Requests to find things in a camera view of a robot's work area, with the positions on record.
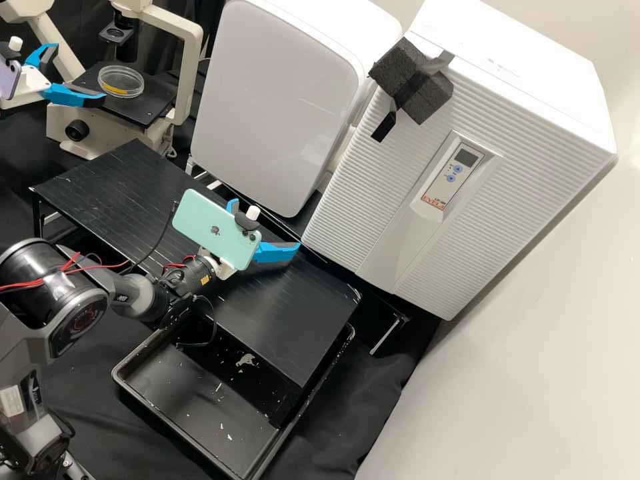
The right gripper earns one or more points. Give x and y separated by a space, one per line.
225 270

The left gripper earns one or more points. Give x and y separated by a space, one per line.
32 85

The petri dish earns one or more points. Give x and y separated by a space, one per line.
121 81

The cream microscope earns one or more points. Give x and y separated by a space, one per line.
62 117

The white box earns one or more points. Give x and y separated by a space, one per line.
270 100

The black platform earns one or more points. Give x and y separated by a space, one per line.
125 200
380 310

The black tray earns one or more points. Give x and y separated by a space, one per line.
200 400

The incubator door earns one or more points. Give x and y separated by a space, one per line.
525 210

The white incubator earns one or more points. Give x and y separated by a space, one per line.
500 35

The right wrist camera phone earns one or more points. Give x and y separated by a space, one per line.
210 220

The wrist camera phone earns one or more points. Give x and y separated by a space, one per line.
210 220
7 80

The left wrist camera phone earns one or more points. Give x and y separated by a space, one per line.
7 80

